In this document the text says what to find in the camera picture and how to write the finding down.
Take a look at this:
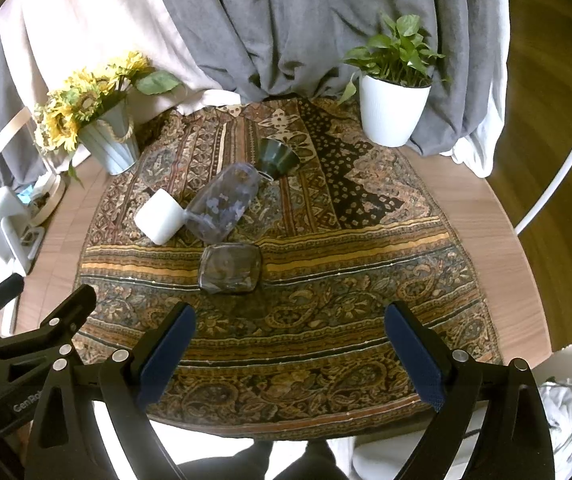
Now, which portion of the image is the clear floral glass jar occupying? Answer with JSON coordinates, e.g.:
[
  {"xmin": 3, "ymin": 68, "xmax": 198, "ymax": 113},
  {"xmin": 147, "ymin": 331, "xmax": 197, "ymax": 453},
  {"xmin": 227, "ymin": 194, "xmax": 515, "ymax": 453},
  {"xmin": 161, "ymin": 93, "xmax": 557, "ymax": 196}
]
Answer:
[{"xmin": 184, "ymin": 162, "xmax": 261, "ymax": 242}]

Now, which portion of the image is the beige curtain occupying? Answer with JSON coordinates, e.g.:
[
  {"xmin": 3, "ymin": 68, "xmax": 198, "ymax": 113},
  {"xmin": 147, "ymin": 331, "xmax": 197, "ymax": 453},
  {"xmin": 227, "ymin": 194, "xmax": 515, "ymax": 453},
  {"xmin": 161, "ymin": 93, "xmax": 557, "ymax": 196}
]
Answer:
[{"xmin": 0, "ymin": 0, "xmax": 243, "ymax": 126}]

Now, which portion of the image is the white plant pot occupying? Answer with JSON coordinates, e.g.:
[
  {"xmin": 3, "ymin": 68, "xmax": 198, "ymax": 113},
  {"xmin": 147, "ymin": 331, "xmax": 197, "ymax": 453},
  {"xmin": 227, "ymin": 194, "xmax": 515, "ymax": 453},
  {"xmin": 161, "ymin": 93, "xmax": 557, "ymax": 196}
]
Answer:
[{"xmin": 359, "ymin": 73, "xmax": 432, "ymax": 148}]

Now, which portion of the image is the round cream container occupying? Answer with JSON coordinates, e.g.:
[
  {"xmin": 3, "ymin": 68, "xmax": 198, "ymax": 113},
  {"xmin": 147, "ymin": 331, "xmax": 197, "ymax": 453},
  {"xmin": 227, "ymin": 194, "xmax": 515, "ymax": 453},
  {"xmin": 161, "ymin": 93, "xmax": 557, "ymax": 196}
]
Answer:
[{"xmin": 20, "ymin": 170, "xmax": 68, "ymax": 227}]

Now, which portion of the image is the white cup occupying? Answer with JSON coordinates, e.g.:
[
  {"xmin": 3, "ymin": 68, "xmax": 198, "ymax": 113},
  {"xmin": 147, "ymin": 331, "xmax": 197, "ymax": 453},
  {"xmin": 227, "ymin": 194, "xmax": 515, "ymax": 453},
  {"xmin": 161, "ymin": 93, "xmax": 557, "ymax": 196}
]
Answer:
[{"xmin": 133, "ymin": 188, "xmax": 187, "ymax": 246}]

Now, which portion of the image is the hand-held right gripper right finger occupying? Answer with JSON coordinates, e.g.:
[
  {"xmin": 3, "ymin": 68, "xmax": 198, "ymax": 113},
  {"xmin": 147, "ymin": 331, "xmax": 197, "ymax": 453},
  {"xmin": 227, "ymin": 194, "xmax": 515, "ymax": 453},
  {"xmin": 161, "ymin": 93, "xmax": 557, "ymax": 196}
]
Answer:
[{"xmin": 384, "ymin": 301, "xmax": 557, "ymax": 480}]

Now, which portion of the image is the white seat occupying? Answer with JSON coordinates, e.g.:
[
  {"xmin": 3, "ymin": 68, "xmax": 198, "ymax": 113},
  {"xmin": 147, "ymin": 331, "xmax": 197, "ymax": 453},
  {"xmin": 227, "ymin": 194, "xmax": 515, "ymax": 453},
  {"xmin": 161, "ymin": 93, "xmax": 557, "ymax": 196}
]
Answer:
[{"xmin": 351, "ymin": 427, "xmax": 469, "ymax": 480}]

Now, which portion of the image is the patterned brown tablecloth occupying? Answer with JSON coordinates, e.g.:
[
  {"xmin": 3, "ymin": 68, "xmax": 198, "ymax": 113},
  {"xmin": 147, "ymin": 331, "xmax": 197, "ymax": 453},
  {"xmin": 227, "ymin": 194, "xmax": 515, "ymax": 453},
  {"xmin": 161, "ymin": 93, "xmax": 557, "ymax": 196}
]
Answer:
[{"xmin": 71, "ymin": 97, "xmax": 505, "ymax": 441}]

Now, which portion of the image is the grey curtain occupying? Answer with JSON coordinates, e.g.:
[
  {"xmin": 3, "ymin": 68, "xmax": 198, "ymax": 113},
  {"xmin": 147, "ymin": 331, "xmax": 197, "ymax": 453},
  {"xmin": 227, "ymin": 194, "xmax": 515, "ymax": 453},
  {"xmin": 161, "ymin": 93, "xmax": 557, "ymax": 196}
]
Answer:
[{"xmin": 0, "ymin": 0, "xmax": 506, "ymax": 181}]

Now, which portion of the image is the dark green cup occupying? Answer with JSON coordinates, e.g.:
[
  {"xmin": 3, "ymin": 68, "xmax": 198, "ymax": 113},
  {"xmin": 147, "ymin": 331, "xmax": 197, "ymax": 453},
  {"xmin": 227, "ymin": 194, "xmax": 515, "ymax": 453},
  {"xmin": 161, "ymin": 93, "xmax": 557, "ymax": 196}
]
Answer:
[{"xmin": 256, "ymin": 138, "xmax": 301, "ymax": 179}]

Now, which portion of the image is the pale blue ribbed vase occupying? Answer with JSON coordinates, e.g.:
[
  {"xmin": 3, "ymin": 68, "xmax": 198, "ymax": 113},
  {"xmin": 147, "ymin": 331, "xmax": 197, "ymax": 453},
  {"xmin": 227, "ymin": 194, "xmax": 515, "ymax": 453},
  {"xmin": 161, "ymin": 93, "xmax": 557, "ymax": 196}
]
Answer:
[{"xmin": 78, "ymin": 99, "xmax": 141, "ymax": 176}]

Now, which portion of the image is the white curtain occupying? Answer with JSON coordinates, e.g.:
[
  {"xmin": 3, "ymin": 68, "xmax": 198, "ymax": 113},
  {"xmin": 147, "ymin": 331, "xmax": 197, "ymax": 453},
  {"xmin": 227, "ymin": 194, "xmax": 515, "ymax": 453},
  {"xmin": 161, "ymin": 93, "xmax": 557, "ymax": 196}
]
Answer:
[{"xmin": 438, "ymin": 0, "xmax": 513, "ymax": 179}]

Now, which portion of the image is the white hoop tube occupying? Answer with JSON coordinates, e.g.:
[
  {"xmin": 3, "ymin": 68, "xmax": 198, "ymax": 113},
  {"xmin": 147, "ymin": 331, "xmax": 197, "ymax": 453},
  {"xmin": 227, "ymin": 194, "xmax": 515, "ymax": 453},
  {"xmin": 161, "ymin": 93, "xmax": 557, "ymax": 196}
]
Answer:
[{"xmin": 513, "ymin": 72, "xmax": 572, "ymax": 237}]

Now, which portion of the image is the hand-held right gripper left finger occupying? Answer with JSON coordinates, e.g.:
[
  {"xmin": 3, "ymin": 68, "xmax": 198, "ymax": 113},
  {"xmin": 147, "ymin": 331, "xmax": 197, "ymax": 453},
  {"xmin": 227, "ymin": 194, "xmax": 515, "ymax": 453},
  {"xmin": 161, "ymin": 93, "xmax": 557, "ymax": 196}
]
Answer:
[{"xmin": 25, "ymin": 301, "xmax": 197, "ymax": 480}]

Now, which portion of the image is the sunflower bouquet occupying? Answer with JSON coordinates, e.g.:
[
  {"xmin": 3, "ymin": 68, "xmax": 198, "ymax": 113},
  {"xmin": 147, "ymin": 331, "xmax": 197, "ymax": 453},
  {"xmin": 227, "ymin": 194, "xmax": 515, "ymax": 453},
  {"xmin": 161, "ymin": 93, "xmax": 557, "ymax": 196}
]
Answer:
[{"xmin": 32, "ymin": 51, "xmax": 183, "ymax": 188}]

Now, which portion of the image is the clear square glass cup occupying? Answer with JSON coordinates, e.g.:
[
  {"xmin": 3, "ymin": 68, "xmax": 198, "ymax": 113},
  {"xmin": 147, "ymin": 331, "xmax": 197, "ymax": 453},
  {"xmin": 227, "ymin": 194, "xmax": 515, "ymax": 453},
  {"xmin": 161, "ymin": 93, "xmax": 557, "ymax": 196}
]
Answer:
[{"xmin": 198, "ymin": 243, "xmax": 264, "ymax": 295}]

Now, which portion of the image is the green leafy plant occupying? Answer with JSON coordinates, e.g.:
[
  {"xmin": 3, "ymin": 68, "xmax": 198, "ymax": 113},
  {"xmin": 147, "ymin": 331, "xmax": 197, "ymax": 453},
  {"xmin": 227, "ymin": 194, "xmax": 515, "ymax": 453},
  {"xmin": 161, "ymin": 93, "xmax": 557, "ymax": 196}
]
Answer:
[{"xmin": 337, "ymin": 13, "xmax": 452, "ymax": 106}]

